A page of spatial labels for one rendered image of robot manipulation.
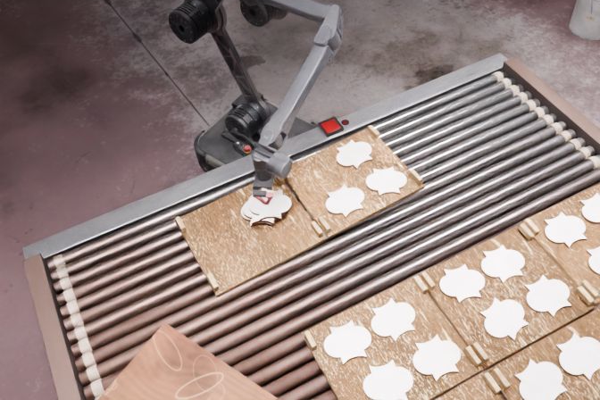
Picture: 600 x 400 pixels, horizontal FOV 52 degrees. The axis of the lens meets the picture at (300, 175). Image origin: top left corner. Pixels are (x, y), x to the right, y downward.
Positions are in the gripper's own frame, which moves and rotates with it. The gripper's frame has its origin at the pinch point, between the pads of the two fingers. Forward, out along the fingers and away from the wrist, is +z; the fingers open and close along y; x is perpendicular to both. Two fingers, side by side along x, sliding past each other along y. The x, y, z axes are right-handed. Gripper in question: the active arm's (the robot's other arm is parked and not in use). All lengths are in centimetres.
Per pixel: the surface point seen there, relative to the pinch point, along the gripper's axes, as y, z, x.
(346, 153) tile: 27.2, 10.4, -24.6
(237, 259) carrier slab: -21.7, 9.4, 8.2
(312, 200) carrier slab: 4.8, 10.7, -13.8
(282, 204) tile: -2.0, 4.7, -4.7
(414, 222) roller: 0, 14, -50
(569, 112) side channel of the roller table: 55, 14, -109
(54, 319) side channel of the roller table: -49, 6, 61
